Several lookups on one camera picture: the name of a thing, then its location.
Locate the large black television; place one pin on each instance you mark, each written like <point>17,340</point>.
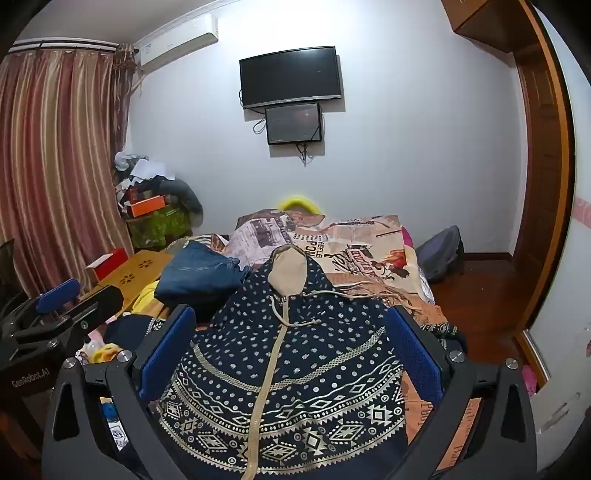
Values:
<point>291,76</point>

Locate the yellow blanket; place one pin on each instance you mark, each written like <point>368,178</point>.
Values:
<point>147,300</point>

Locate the wooden folding table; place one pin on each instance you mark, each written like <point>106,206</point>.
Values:
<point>138,272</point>

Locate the grey backpack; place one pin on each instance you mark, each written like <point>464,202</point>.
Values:
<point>438,254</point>

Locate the grey jacket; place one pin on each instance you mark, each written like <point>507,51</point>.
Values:
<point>184,194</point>

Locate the white curtain rail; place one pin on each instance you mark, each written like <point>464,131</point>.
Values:
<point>64,45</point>

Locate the green patterned cloth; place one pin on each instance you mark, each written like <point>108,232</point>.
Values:
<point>157,228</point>

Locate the orange box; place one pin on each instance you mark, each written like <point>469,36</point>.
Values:
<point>147,206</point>

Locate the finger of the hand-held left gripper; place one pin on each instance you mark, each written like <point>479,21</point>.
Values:
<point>57,293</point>
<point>101,302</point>

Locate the printed blanket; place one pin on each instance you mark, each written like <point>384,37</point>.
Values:
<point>369,258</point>

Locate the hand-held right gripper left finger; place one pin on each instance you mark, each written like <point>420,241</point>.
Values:
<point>166,350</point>

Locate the blue jeans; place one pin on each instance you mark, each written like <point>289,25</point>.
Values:
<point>203,277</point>

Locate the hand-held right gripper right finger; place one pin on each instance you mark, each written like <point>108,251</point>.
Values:
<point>418,355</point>

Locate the white crumpled cloth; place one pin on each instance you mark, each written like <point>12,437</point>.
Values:
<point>143,168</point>

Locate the striped red curtain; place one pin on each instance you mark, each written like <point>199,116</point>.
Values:
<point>55,161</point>

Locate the navy patterned hoodie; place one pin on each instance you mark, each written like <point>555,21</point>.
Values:
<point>295,369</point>

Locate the pink slipper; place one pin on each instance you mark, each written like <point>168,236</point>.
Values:
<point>530,381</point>

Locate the red box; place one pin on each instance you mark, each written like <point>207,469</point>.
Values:
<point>108,267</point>

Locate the small black monitor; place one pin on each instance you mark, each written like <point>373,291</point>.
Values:
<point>293,122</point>

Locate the white air conditioner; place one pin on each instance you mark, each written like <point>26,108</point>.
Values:
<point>175,44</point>

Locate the yellow pillow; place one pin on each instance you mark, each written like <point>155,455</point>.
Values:
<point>298,203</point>

